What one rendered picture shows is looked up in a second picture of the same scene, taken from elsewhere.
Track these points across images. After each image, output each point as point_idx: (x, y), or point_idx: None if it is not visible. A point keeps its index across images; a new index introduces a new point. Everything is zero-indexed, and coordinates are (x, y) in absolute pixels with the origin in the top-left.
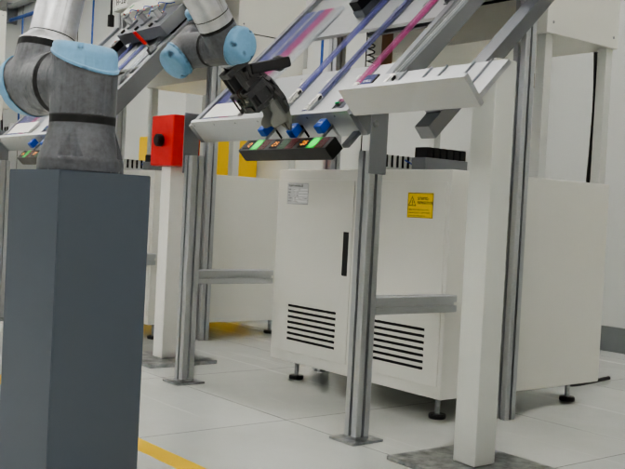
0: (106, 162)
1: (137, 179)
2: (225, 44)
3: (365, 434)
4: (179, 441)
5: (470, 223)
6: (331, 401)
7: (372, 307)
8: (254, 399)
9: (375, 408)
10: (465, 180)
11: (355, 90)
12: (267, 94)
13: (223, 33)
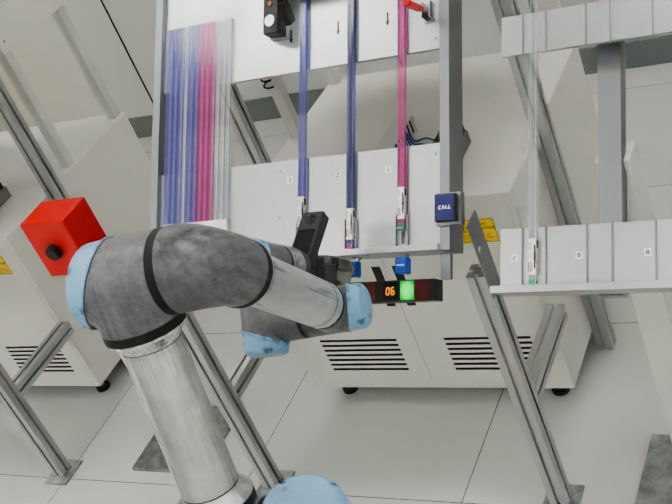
0: None
1: None
2: (351, 324)
3: (570, 494)
4: None
5: (641, 312)
6: (443, 423)
7: (537, 399)
8: (381, 475)
9: (494, 410)
10: (518, 188)
11: (520, 292)
12: (333, 274)
13: (343, 316)
